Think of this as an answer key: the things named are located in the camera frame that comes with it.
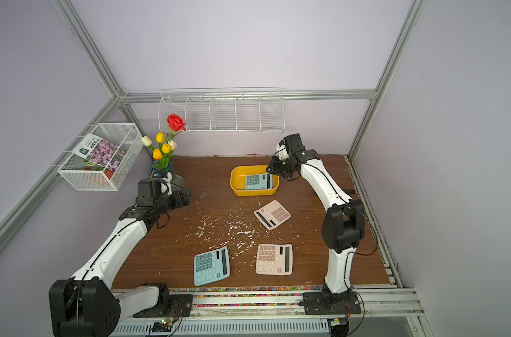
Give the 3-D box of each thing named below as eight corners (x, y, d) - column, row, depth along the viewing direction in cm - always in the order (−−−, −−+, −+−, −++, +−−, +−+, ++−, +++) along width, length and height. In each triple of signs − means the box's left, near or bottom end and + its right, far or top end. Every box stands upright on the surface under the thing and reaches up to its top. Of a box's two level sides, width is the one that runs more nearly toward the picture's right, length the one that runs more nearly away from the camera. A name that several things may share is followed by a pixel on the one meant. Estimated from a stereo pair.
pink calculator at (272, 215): (266, 232, 93) (266, 229, 91) (254, 214, 99) (254, 211, 97) (290, 218, 98) (291, 214, 95) (277, 201, 104) (278, 198, 101)
